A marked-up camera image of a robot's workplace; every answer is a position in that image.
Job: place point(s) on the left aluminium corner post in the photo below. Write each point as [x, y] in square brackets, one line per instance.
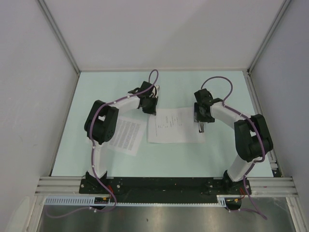
[58, 35]

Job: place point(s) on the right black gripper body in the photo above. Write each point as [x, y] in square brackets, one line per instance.
[203, 118]

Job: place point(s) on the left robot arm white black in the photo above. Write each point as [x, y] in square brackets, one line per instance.
[100, 125]

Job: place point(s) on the white signature form sheet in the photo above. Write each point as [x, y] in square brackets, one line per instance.
[170, 126]

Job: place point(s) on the aluminium front rail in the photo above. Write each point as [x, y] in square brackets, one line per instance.
[260, 186]

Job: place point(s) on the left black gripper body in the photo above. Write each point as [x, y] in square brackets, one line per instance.
[150, 105]

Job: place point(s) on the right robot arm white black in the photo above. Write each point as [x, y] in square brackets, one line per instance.
[252, 137]

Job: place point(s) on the white folder with clip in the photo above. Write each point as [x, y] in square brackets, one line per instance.
[198, 136]

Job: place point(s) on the white slotted cable duct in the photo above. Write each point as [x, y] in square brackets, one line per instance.
[93, 201]

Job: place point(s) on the metal folder clip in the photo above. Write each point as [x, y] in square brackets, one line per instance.
[201, 127]

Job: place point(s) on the right aluminium side rail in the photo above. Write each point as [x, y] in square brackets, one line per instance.
[258, 110]

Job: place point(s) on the white dense text sheet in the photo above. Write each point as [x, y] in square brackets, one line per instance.
[128, 136]

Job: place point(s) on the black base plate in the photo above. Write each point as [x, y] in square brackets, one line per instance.
[119, 185]

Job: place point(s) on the aluminium corner post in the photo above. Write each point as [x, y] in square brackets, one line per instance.
[269, 34]
[58, 35]

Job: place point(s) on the right aluminium corner post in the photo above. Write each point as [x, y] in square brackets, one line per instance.
[269, 34]

